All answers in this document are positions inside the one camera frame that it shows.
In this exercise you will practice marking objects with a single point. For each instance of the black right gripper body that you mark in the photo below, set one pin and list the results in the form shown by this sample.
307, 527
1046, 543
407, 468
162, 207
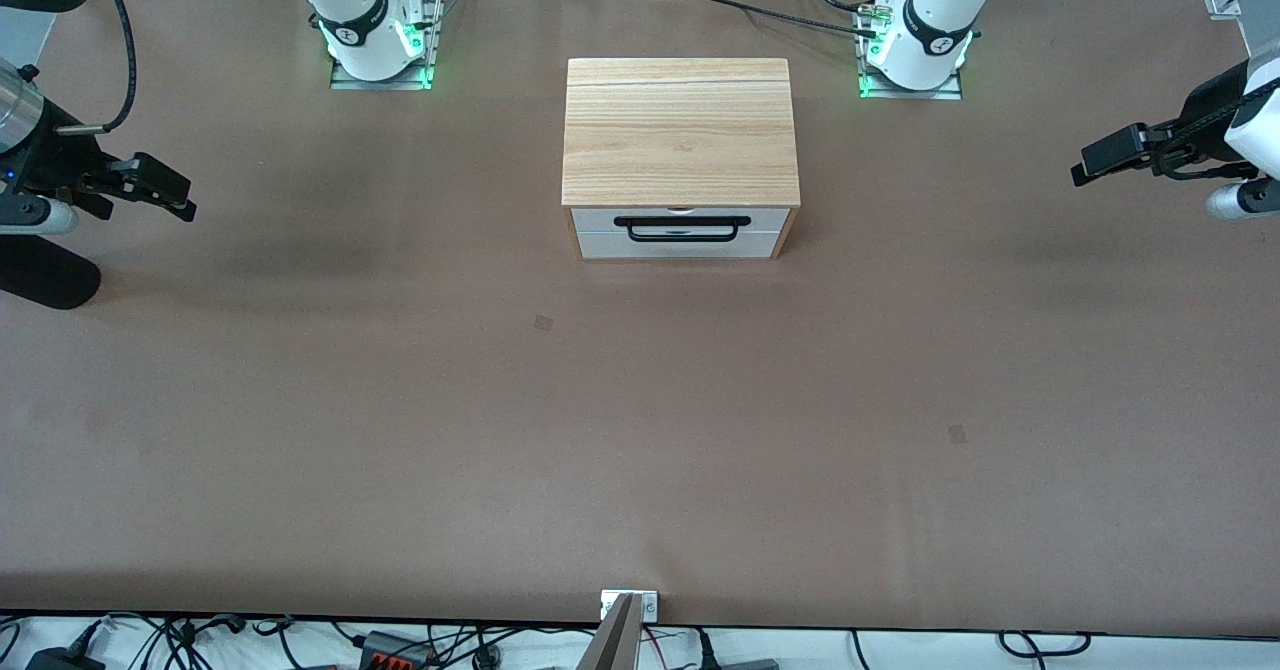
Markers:
48, 155

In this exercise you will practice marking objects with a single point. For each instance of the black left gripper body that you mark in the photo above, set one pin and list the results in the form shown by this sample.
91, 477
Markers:
1207, 110

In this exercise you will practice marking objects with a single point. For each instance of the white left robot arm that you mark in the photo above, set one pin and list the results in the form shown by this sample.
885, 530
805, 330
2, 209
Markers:
930, 20

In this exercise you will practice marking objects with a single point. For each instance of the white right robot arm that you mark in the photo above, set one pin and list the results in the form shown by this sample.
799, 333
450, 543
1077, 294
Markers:
350, 10

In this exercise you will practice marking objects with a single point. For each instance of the light wooden drawer cabinet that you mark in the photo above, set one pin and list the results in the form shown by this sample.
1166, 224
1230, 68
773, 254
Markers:
680, 130

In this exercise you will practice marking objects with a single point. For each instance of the plain white drawer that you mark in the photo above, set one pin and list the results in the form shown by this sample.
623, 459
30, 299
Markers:
680, 249

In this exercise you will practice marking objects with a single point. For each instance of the black rounded pad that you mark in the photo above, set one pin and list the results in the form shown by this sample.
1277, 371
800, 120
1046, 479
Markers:
45, 280

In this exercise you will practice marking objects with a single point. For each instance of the black power adapter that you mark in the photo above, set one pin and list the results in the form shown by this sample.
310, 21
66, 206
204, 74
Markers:
60, 661

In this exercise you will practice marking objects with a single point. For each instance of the black red power strip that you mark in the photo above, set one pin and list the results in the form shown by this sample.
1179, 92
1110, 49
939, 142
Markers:
395, 650

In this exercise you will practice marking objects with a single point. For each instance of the black plug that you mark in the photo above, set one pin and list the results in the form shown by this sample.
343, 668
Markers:
707, 650

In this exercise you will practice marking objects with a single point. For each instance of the silver table corner bracket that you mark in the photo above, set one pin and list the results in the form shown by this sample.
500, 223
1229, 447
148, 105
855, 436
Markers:
1224, 4

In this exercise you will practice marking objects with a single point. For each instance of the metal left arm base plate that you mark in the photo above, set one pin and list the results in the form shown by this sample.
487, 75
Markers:
950, 92

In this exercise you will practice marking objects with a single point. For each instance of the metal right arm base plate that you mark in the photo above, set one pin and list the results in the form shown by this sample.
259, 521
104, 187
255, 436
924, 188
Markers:
418, 75

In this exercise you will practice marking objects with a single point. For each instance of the silver camera mount bracket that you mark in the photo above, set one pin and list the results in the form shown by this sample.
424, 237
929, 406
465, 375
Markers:
648, 606

